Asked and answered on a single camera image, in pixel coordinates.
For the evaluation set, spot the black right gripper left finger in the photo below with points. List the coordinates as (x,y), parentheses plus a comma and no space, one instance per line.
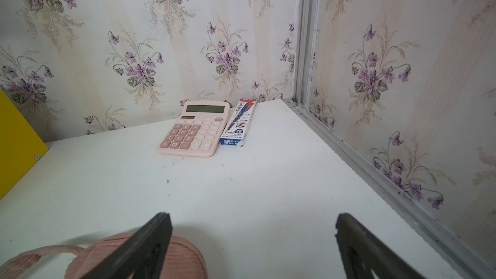
(142,255)

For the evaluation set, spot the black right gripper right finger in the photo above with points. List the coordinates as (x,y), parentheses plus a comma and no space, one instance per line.
(365,256)

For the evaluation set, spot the pink corduroy handbag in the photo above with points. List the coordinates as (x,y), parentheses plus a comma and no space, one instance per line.
(183,259)

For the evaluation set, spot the pink calculator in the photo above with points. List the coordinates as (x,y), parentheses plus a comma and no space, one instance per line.
(197,131)

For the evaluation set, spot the blue white pencil box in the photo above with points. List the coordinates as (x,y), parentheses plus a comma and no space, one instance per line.
(237,127)

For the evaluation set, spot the yellow pink wooden shelf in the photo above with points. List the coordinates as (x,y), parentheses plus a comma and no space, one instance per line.
(21,147)

